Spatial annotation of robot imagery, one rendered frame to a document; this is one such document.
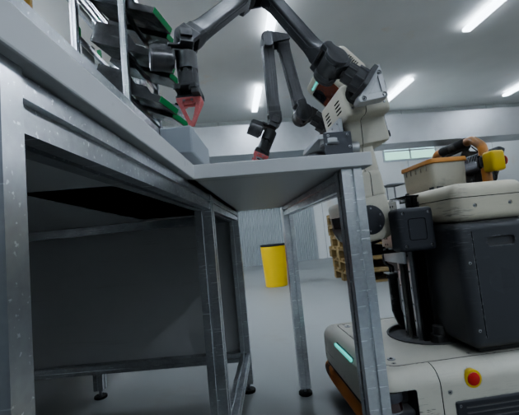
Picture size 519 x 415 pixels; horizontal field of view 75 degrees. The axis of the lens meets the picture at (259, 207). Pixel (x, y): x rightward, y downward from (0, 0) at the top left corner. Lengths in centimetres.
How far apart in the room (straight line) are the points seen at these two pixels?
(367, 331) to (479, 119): 802
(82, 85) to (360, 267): 59
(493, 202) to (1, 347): 125
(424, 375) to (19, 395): 106
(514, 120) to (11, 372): 909
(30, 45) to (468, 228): 117
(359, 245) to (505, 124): 831
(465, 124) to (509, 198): 712
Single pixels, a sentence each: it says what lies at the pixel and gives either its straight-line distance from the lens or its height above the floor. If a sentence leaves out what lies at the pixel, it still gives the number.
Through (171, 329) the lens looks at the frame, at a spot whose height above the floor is 30.
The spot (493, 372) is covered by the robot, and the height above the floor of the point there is 25.
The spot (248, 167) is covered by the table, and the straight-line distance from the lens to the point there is 68.
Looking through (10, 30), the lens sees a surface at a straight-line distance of 27.
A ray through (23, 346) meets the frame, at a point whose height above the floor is 66.
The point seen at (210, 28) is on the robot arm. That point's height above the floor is 132.
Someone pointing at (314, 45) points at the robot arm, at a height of 130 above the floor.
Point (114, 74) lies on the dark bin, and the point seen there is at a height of 132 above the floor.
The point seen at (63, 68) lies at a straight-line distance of 31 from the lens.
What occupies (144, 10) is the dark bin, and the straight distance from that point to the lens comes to 143.
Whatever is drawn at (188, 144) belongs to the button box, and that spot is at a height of 92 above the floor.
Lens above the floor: 71
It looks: 5 degrees up
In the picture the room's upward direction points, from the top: 6 degrees counter-clockwise
